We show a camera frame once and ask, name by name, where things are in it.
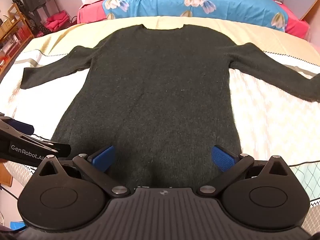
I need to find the red clothes pile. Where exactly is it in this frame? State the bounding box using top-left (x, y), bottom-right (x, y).
top-left (46, 11), bottom-right (73, 31)

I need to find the dark green knit sweater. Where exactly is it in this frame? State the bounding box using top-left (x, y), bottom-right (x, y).
top-left (20, 24), bottom-right (320, 190)

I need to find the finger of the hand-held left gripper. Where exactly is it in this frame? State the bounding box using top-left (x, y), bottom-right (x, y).
top-left (0, 115), bottom-right (61, 153)

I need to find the black cable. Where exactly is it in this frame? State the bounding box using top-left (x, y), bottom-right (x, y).
top-left (0, 184), bottom-right (19, 202)

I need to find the wooden shelf rack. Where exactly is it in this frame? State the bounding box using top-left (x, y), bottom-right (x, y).
top-left (0, 4), bottom-right (35, 76)

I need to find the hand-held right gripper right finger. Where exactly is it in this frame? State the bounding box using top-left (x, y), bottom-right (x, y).
top-left (196, 144), bottom-right (292, 197)

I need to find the blue floral duvet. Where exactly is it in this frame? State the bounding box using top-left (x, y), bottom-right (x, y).
top-left (102, 0), bottom-right (291, 32)

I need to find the yellow and white quilt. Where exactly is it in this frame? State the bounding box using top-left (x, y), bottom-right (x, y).
top-left (0, 16), bottom-right (320, 233)

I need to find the grey board with wooden edge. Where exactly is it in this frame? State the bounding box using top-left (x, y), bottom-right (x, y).
top-left (285, 0), bottom-right (320, 22)

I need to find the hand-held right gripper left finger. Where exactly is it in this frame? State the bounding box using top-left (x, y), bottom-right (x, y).
top-left (37, 145), bottom-right (132, 197)

